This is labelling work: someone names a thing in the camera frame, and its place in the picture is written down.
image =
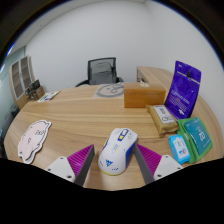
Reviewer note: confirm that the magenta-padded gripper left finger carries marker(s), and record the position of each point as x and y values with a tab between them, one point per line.
61	165

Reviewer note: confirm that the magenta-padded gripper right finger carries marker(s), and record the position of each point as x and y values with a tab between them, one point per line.
165	165

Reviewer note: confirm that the white and blue computer mouse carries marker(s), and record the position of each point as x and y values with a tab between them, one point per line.
116	153

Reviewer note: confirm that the blue wet wipes pack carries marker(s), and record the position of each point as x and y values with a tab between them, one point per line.
179	149

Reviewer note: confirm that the green and teal packet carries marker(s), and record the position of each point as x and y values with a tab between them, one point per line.
199	136

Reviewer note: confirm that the brown wrapped packet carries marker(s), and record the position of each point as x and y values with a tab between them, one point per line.
163	119

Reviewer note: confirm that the orange-brown wooden box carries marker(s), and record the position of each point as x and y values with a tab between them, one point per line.
143	96

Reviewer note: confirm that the purple standing pouch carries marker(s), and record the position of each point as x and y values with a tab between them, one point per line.
183	91

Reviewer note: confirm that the dark brown cardboard box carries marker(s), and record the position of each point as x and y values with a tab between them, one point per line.
40	92

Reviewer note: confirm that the black cardboard box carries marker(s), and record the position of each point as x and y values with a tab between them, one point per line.
34	85

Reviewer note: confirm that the clear sheet with grey circle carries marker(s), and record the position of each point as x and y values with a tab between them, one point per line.
108	91

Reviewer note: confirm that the wooden shelf unit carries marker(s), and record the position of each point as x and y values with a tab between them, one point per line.
20	80

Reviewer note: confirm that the black mesh office chair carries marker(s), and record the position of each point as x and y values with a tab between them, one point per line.
101	71

